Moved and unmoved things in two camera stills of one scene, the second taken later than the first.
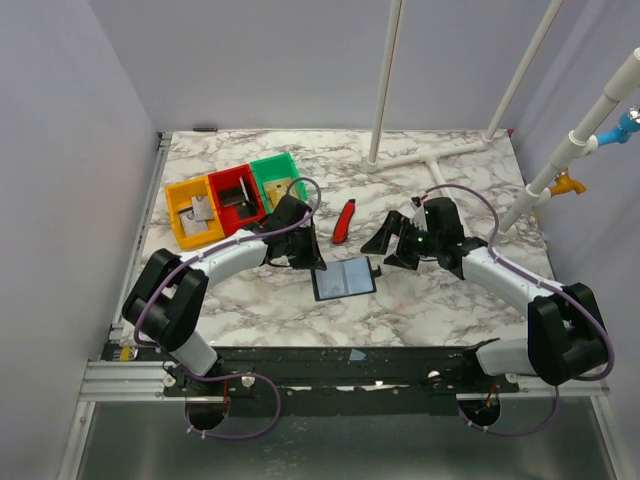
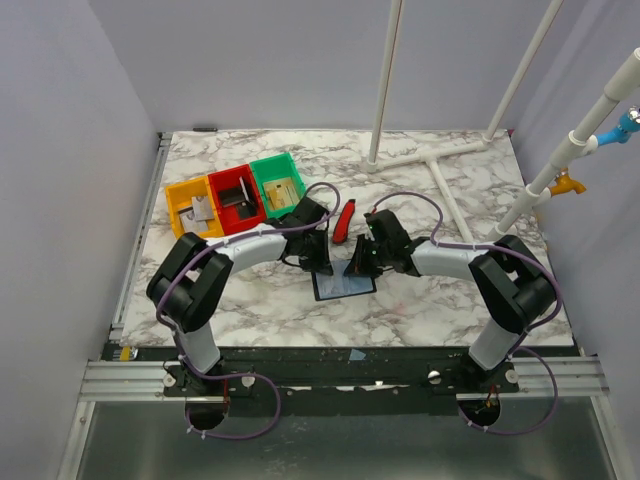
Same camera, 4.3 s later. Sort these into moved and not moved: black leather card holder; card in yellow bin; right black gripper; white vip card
Moved: right black gripper
Not moved: white vip card; card in yellow bin; black leather card holder
